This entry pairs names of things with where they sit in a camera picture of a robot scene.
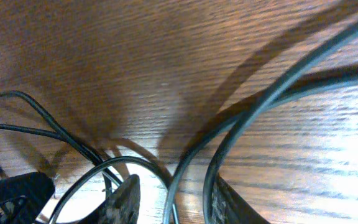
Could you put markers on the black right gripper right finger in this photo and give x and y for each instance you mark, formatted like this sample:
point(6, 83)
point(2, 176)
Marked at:
point(228, 207)

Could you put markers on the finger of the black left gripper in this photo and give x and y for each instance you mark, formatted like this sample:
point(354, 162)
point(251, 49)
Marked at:
point(23, 197)

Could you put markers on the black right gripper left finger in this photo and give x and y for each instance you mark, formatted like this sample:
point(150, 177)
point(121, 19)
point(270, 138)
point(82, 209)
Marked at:
point(121, 207)

